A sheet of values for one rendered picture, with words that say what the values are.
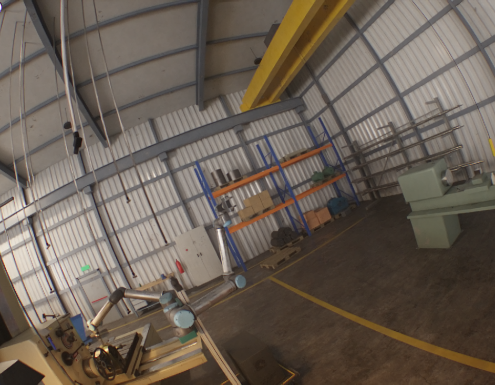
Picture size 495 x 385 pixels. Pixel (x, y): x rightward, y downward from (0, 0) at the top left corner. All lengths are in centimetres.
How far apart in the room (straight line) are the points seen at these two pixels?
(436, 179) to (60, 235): 1184
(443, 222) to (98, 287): 1082
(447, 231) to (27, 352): 567
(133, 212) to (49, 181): 424
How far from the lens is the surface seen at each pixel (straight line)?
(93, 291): 1064
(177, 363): 336
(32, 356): 252
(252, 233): 1003
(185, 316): 195
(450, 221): 478
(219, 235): 230
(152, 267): 986
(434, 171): 428
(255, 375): 264
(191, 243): 905
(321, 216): 991
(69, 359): 262
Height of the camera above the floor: 222
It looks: 2 degrees up
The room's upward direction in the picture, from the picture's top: 25 degrees counter-clockwise
